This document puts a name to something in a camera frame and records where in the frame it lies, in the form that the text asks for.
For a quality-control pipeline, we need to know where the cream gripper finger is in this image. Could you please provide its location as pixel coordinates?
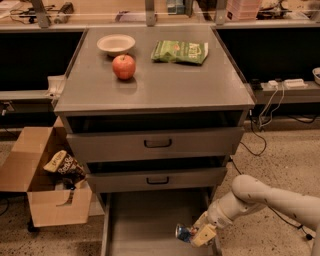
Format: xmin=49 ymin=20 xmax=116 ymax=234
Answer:
xmin=191 ymin=224 xmax=216 ymax=247

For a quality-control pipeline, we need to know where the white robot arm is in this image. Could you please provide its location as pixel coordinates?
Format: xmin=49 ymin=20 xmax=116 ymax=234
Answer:
xmin=191 ymin=175 xmax=320 ymax=256

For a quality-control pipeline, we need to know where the middle grey drawer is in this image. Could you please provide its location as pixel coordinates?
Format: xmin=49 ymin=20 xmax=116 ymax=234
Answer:
xmin=87 ymin=167 xmax=226 ymax=193

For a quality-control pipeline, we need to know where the grey drawer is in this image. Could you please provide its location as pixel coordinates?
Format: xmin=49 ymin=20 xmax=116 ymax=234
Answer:
xmin=87 ymin=167 xmax=226 ymax=193
xmin=101 ymin=189 xmax=222 ymax=256
xmin=67 ymin=127 xmax=244 ymax=163

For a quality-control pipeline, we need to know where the bottom grey drawer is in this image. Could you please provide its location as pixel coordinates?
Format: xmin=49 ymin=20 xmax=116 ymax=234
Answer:
xmin=101 ymin=189 xmax=222 ymax=256

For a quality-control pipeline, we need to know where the top grey drawer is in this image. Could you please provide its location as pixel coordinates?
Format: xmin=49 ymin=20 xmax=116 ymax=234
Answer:
xmin=67 ymin=127 xmax=244 ymax=163

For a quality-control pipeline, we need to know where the grey drawer cabinet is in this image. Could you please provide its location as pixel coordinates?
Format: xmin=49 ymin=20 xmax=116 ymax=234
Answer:
xmin=54 ymin=25 xmax=256 ymax=256

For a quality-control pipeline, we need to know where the white power strip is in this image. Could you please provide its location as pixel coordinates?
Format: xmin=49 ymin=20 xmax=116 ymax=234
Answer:
xmin=267 ymin=79 xmax=307 ymax=89

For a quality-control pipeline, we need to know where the brown snack bag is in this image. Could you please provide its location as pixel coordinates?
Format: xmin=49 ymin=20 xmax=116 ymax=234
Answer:
xmin=43 ymin=150 xmax=86 ymax=179

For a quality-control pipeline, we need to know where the green chip bag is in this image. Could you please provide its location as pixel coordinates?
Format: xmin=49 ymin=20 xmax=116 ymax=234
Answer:
xmin=151 ymin=40 xmax=209 ymax=65

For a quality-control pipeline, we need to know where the red apple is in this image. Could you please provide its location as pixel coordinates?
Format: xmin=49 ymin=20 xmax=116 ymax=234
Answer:
xmin=112 ymin=54 xmax=136 ymax=80

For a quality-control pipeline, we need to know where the cardboard box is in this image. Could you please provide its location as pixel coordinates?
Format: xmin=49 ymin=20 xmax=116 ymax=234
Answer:
xmin=0 ymin=118 xmax=92 ymax=227

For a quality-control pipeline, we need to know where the white paper bowl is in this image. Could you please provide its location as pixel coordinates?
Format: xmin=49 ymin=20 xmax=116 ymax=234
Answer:
xmin=97 ymin=34 xmax=135 ymax=57

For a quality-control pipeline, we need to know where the pink stacked box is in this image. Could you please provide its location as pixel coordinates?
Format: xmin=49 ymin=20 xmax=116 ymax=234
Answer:
xmin=226 ymin=0 xmax=262 ymax=21

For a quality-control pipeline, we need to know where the black middle drawer handle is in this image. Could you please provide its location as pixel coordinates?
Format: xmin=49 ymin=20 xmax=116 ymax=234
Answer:
xmin=146 ymin=177 xmax=169 ymax=185

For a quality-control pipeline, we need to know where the black drawer handle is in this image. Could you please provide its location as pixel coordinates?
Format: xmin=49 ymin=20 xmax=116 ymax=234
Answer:
xmin=144 ymin=139 xmax=172 ymax=148
xmin=146 ymin=177 xmax=169 ymax=185

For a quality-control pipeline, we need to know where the black top drawer handle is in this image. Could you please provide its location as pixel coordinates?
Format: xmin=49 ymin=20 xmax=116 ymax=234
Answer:
xmin=144 ymin=139 xmax=172 ymax=148

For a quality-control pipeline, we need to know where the black floor cable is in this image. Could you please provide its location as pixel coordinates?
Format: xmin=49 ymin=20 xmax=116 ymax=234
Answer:
xmin=229 ymin=109 xmax=320 ymax=242

